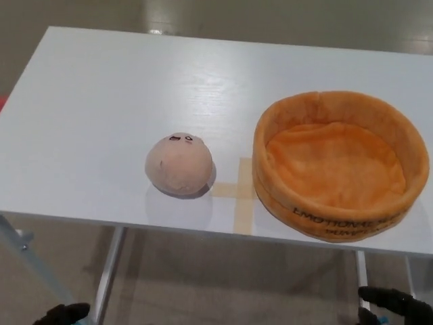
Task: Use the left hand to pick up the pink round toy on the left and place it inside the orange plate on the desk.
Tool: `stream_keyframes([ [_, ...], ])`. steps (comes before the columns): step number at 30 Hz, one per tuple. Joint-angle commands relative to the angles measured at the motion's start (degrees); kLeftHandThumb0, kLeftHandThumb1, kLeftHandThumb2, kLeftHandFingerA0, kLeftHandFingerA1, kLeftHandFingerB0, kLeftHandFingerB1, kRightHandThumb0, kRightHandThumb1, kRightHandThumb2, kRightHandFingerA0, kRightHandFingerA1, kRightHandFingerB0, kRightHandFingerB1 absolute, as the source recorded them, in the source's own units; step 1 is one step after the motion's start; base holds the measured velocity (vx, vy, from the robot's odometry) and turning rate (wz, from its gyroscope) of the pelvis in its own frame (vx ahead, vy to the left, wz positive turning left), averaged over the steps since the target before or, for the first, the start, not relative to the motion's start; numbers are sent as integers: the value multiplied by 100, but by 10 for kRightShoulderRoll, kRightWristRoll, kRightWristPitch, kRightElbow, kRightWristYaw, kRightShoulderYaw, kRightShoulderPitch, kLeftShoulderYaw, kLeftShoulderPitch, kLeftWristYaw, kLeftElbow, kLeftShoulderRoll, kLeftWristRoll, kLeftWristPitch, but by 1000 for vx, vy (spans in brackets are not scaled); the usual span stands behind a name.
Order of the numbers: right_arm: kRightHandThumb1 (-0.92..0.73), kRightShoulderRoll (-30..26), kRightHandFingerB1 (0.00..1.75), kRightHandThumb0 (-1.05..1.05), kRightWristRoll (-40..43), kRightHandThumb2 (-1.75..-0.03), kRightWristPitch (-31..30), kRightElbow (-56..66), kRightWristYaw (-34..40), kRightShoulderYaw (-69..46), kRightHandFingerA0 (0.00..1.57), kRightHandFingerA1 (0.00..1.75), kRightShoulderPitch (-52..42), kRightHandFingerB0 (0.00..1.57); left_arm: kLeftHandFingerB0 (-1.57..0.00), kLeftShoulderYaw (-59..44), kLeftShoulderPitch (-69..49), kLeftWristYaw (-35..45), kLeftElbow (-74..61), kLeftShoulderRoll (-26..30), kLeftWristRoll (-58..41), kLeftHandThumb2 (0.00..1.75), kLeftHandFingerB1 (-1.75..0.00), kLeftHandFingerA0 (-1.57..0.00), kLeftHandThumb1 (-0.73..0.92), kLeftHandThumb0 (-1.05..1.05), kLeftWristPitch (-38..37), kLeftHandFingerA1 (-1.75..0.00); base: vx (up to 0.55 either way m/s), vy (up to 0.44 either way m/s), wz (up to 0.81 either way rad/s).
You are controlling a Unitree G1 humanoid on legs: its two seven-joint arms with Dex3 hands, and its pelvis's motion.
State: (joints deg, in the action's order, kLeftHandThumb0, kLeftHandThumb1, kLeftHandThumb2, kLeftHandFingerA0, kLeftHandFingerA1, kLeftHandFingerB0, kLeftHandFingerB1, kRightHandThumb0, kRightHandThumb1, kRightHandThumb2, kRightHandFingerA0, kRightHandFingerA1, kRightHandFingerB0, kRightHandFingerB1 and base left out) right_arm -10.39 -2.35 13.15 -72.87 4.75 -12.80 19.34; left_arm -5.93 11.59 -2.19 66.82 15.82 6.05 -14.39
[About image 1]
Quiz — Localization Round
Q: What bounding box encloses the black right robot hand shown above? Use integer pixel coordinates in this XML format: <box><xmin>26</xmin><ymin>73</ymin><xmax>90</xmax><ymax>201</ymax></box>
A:
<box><xmin>357</xmin><ymin>295</ymin><xmax>433</xmax><ymax>325</ymax></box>

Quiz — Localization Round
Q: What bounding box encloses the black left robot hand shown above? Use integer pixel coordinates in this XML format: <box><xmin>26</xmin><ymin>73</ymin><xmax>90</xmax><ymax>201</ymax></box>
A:
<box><xmin>40</xmin><ymin>302</ymin><xmax>91</xmax><ymax>325</ymax></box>

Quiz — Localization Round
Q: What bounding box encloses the pink round plush toy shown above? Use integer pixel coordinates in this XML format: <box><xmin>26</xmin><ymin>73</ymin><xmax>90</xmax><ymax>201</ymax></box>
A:
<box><xmin>145</xmin><ymin>132</ymin><xmax>215</xmax><ymax>201</ymax></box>

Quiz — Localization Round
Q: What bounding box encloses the orange plush round plate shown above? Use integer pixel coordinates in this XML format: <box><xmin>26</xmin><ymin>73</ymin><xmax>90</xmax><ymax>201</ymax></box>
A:
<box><xmin>252</xmin><ymin>90</ymin><xmax>427</xmax><ymax>242</ymax></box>

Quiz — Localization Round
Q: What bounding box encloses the white table leg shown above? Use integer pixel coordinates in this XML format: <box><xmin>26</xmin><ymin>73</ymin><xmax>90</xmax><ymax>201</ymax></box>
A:
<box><xmin>95</xmin><ymin>226</ymin><xmax>128</xmax><ymax>325</ymax></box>
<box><xmin>355</xmin><ymin>251</ymin><xmax>370</xmax><ymax>299</ymax></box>
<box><xmin>405</xmin><ymin>255</ymin><xmax>421</xmax><ymax>301</ymax></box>

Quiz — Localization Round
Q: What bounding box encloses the beige tape cross mark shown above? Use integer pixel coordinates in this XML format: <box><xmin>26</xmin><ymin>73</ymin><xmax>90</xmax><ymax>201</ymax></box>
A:
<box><xmin>210</xmin><ymin>156</ymin><xmax>258</xmax><ymax>235</ymax></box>

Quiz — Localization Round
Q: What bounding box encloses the grey metal frame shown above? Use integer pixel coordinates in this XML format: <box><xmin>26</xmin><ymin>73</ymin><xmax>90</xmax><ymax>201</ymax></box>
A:
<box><xmin>0</xmin><ymin>213</ymin><xmax>74</xmax><ymax>316</ymax></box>

